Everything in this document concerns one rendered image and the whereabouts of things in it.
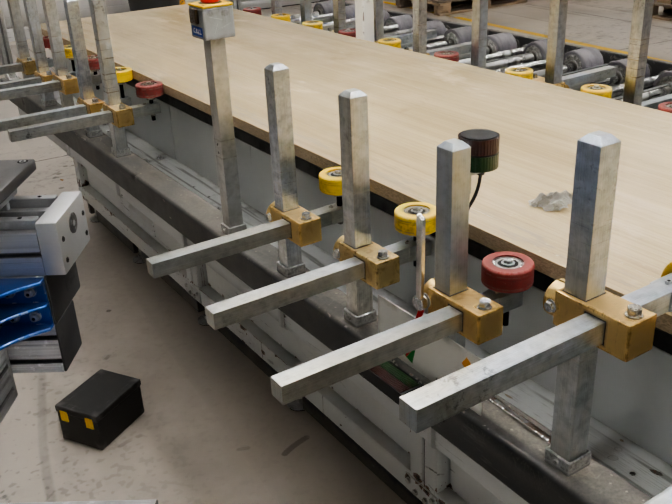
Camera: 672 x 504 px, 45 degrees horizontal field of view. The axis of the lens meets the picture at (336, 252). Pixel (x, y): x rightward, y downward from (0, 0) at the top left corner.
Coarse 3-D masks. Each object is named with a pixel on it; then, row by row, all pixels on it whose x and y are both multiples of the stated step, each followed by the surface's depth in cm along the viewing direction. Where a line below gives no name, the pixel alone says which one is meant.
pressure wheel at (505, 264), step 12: (504, 252) 128; (516, 252) 128; (492, 264) 125; (504, 264) 125; (516, 264) 125; (528, 264) 124; (492, 276) 123; (504, 276) 122; (516, 276) 122; (528, 276) 123; (492, 288) 124; (504, 288) 123; (516, 288) 123; (528, 288) 124; (504, 324) 129
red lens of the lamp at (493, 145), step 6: (462, 138) 117; (498, 138) 117; (468, 144) 116; (474, 144) 116; (480, 144) 116; (486, 144) 116; (492, 144) 116; (498, 144) 117; (474, 150) 116; (480, 150) 116; (486, 150) 116; (492, 150) 117; (498, 150) 118
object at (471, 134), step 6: (462, 132) 119; (468, 132) 119; (474, 132) 119; (480, 132) 119; (486, 132) 119; (492, 132) 118; (468, 138) 116; (474, 138) 116; (480, 138) 116; (486, 138) 116; (492, 138) 116; (474, 156) 117; (480, 156) 117; (486, 156) 117; (474, 174) 118; (480, 174) 120; (480, 180) 121; (474, 192) 122; (474, 198) 122
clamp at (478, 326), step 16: (432, 288) 126; (432, 304) 127; (448, 304) 123; (464, 304) 121; (496, 304) 121; (464, 320) 121; (480, 320) 118; (496, 320) 120; (464, 336) 122; (480, 336) 120; (496, 336) 122
